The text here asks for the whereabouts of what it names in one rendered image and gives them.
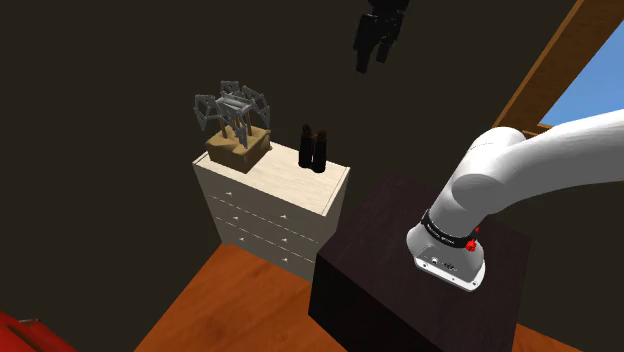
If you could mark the black binoculars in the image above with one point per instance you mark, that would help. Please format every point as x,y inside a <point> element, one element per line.
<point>312,151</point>

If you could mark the pale wooden chest of drawers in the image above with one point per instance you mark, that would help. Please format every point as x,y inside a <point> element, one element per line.
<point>292,183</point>

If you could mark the red furniture piece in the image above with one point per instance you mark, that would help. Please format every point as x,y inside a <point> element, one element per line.
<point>24,336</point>

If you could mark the grey spider figure brown base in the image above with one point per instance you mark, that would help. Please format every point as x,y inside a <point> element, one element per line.
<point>239,146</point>

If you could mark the wooden framed window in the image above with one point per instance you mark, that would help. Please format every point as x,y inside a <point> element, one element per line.
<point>585,83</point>

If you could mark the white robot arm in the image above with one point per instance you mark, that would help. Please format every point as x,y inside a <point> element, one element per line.
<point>492,175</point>

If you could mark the dark robot stand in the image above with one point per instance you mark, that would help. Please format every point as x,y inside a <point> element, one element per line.
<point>370,253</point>

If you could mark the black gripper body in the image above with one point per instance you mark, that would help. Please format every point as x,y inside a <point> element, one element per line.
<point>387,7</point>

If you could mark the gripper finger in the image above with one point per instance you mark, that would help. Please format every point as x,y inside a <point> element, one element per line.
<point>388,41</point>
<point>363,41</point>

